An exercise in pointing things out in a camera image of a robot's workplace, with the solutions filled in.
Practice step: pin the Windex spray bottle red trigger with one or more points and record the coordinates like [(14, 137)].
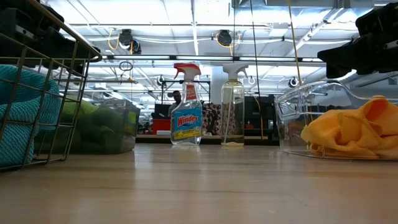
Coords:
[(186, 121)]

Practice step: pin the black aluminium table frame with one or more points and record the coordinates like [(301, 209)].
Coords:
[(211, 140)]

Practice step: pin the smoky grey plastic bin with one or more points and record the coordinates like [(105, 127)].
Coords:
[(132, 137)]

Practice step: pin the person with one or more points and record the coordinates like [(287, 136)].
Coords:
[(176, 98)]

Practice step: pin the orange microfiber towel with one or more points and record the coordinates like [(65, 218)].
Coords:
[(376, 115), (342, 143)]

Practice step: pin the teal microfiber towel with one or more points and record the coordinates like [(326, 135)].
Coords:
[(18, 143), (28, 90)]

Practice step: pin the red box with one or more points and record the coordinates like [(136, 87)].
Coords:
[(161, 126)]

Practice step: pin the clear plastic bin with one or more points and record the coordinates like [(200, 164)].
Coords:
[(292, 124)]

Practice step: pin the black white patterned object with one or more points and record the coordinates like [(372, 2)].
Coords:
[(213, 119)]

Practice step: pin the long ceiling light bar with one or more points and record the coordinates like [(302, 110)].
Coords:
[(140, 57)]

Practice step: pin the green microfiber towel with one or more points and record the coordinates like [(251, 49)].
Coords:
[(109, 130), (77, 107)]

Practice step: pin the clear spray bottle white trigger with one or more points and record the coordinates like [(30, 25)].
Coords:
[(232, 109)]

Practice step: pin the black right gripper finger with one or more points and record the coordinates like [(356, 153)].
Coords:
[(339, 62)]

